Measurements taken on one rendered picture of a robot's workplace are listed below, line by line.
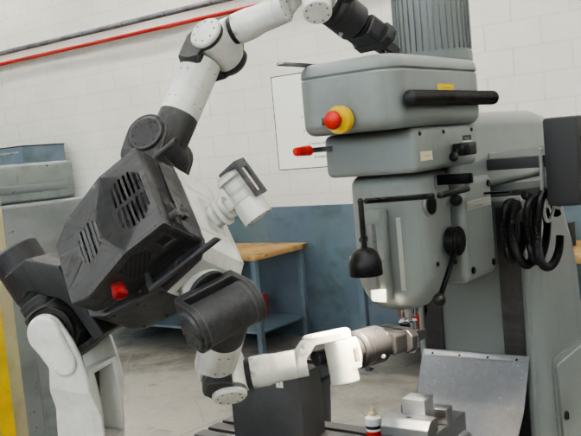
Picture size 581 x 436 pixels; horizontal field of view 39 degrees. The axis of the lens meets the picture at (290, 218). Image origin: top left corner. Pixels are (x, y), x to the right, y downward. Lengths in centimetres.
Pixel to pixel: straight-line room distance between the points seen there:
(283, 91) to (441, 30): 530
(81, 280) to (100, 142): 738
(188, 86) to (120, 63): 690
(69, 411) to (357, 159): 85
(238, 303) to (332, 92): 52
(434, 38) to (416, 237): 52
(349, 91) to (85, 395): 86
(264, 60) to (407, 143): 572
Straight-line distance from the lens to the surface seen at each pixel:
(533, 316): 231
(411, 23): 213
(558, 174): 203
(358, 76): 176
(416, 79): 181
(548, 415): 239
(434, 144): 189
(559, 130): 202
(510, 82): 634
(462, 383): 237
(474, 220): 207
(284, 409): 220
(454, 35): 212
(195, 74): 187
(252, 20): 188
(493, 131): 223
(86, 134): 919
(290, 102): 730
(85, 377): 181
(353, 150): 188
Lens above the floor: 170
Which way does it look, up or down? 5 degrees down
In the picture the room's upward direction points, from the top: 5 degrees counter-clockwise
